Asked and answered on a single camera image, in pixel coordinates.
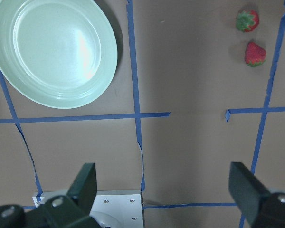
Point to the light green plate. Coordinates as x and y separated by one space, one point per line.
58 53

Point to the red strawberry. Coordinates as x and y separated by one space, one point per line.
247 20
255 55

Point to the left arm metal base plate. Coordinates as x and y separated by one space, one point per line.
92 209

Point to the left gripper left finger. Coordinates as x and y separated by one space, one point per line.
84 183

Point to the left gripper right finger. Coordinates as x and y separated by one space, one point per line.
252 198

